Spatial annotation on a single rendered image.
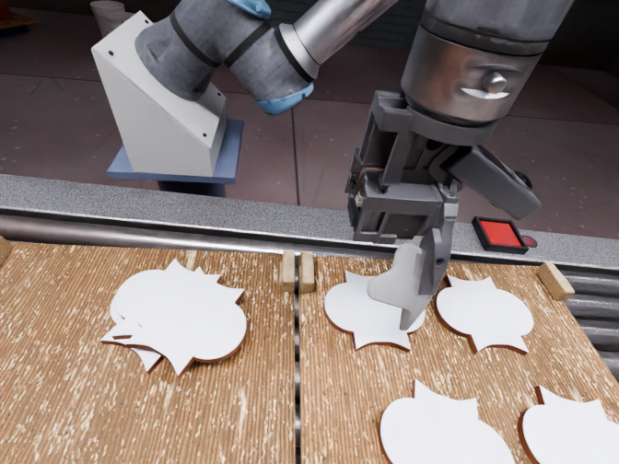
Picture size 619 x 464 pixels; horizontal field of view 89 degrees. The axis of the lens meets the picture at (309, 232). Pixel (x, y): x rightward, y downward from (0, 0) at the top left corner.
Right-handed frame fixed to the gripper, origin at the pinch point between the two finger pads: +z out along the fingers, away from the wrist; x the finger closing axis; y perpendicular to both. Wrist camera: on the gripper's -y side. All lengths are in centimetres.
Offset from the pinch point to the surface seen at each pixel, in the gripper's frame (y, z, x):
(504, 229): -29.2, 9.8, -18.3
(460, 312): -12.0, 7.9, 0.6
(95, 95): 169, 103, -248
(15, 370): 40.8, 9.2, 8.3
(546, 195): -187, 102, -155
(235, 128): 26, 16, -58
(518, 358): -18.4, 9.1, 6.5
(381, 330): -0.2, 8.0, 3.6
